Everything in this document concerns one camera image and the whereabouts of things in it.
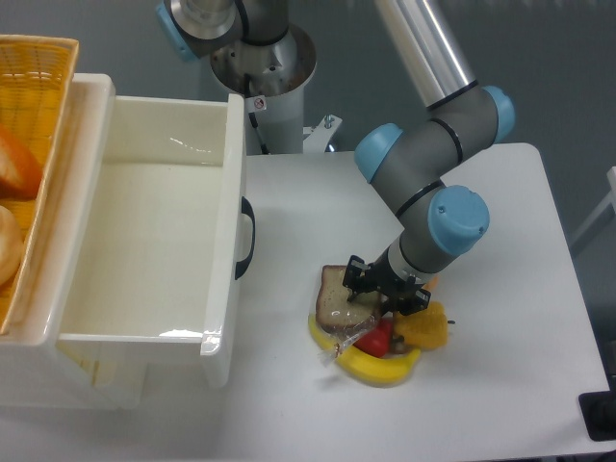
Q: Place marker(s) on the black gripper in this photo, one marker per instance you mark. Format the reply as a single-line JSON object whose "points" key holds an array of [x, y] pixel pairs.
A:
{"points": [[401, 294]]}

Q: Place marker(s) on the brown toast slice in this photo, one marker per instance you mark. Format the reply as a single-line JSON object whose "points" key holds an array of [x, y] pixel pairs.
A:
{"points": [[343, 321]]}

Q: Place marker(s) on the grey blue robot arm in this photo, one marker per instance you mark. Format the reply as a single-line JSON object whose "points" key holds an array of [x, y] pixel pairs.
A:
{"points": [[439, 222]]}

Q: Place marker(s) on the orange bread roll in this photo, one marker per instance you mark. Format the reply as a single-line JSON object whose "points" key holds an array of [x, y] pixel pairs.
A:
{"points": [[432, 283]]}

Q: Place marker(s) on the red bell pepper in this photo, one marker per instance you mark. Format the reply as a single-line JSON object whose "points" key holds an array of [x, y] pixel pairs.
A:
{"points": [[381, 341]]}

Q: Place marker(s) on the yellow bell pepper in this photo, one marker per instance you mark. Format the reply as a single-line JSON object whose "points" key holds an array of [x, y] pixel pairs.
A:
{"points": [[427, 329]]}

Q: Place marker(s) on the yellow banana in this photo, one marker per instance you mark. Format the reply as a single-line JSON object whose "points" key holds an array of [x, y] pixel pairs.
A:
{"points": [[381, 372]]}

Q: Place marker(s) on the white open drawer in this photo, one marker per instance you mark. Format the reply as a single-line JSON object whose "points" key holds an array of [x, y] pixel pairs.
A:
{"points": [[155, 279]]}

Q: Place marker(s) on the black device at edge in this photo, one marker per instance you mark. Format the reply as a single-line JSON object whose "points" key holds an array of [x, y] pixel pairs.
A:
{"points": [[598, 412]]}

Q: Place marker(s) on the white drawer cabinet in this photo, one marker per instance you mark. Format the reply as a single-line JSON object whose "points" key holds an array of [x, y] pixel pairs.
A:
{"points": [[38, 369]]}

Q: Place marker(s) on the pale bun in basket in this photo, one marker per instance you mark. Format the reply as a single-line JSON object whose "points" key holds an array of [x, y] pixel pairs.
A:
{"points": [[11, 245]]}

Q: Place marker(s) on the orange bread in basket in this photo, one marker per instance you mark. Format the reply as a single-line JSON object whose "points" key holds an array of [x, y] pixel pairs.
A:
{"points": [[21, 173]]}

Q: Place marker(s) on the yellow woven basket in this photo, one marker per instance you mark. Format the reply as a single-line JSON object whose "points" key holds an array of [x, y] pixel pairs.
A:
{"points": [[36, 75]]}

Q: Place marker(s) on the black drawer handle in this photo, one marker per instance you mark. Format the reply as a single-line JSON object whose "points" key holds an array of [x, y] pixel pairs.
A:
{"points": [[249, 238]]}

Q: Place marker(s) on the white mounting bracket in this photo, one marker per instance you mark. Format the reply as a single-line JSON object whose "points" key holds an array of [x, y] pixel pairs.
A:
{"points": [[322, 137]]}

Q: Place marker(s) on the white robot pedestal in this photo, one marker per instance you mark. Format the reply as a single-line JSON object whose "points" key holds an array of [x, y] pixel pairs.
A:
{"points": [[271, 79]]}

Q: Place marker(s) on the white frame at right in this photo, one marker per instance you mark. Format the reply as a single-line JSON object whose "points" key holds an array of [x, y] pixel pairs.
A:
{"points": [[602, 214]]}

